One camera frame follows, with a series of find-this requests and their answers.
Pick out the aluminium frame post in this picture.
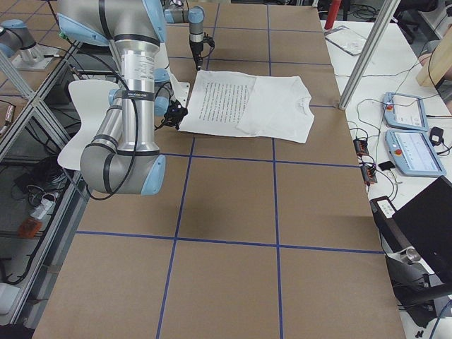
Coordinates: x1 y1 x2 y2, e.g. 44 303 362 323
338 0 400 110

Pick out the black camera cable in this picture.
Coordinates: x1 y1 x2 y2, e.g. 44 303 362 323
66 35 177 201
199 33 215 61

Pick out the red fire extinguisher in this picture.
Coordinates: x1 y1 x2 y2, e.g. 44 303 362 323
324 0 342 30

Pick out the white long-sleeve printed shirt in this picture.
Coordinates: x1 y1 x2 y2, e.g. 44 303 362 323
180 71 314 143

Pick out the black laptop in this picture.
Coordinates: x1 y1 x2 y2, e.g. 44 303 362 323
386 175 452 280

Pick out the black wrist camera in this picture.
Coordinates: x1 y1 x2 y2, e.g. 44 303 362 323
167 100 188 124
203 32 215 49

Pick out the lower blue teach pendant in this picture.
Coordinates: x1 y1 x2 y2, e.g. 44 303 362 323
385 129 446 177

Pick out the white plastic chair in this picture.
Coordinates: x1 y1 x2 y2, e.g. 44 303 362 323
57 79 119 171

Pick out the upper blue teach pendant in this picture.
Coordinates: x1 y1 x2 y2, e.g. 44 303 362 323
383 92 429 131

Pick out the blue teach pendant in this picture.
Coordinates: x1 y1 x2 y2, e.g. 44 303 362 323
383 92 429 131
385 129 446 177

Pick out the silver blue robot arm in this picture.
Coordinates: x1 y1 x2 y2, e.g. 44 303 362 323
58 1 167 201
164 1 206 71

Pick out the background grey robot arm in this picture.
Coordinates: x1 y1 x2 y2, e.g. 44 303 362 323
1 19 61 71

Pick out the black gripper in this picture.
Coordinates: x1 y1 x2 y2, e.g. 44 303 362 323
165 102 187 129
189 33 204 70

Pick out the white central column pedestal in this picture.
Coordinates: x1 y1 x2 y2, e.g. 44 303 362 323
154 42 190 117

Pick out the orange device on floor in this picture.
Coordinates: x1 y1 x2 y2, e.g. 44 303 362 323
18 218 42 239

